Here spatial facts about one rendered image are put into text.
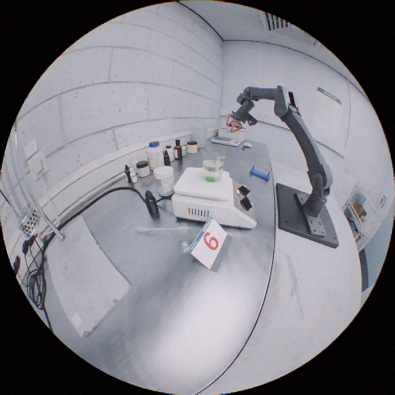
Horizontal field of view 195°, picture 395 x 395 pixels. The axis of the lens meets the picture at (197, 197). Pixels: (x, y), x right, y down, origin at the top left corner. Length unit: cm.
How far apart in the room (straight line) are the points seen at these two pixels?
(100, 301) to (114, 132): 60
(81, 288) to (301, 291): 44
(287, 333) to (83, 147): 79
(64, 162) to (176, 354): 62
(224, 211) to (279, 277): 19
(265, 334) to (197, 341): 11
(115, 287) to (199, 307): 15
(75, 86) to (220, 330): 79
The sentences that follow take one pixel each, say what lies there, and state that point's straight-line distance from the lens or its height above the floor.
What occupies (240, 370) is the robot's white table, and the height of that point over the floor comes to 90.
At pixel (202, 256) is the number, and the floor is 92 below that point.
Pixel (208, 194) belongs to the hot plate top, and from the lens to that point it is 22.
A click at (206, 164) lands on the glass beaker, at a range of 24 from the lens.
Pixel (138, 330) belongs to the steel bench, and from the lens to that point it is 25.
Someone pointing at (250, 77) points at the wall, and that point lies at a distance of 182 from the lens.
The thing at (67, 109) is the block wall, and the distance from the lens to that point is 59.
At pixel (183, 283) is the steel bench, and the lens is 23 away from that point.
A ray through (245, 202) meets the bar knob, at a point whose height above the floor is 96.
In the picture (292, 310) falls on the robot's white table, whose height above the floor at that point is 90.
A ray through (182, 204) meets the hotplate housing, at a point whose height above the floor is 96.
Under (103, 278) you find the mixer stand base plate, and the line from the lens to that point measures 28.
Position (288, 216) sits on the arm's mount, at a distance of 38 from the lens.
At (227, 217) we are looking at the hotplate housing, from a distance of 25.
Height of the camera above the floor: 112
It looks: 39 degrees down
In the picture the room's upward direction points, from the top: 1 degrees clockwise
